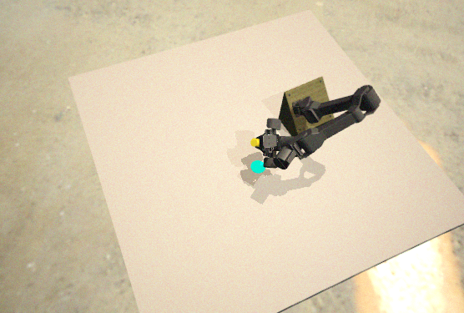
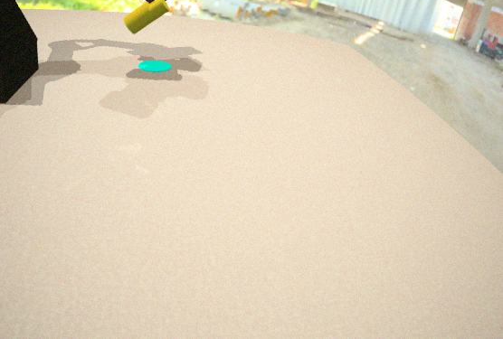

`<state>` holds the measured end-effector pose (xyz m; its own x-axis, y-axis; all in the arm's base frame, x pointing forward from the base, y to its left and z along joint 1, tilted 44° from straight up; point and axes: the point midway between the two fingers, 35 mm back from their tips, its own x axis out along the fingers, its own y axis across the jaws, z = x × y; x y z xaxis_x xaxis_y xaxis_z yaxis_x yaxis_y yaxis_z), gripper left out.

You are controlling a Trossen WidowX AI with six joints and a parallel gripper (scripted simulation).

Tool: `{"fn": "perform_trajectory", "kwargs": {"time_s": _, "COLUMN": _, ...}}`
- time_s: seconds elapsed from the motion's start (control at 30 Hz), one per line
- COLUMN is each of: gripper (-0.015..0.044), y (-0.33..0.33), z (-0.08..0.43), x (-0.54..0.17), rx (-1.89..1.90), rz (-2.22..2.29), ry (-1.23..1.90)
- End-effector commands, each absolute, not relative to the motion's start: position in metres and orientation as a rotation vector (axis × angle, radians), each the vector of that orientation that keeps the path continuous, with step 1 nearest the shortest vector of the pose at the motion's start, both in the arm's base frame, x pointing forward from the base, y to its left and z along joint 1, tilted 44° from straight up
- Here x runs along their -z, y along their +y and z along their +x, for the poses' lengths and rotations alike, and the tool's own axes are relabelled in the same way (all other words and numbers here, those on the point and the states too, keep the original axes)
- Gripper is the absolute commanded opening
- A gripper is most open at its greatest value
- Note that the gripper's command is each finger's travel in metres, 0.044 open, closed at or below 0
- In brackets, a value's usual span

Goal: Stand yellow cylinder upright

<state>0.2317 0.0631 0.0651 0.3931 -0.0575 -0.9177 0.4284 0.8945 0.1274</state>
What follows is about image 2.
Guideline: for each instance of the yellow cylinder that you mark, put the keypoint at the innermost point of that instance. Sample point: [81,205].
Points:
[145,14]

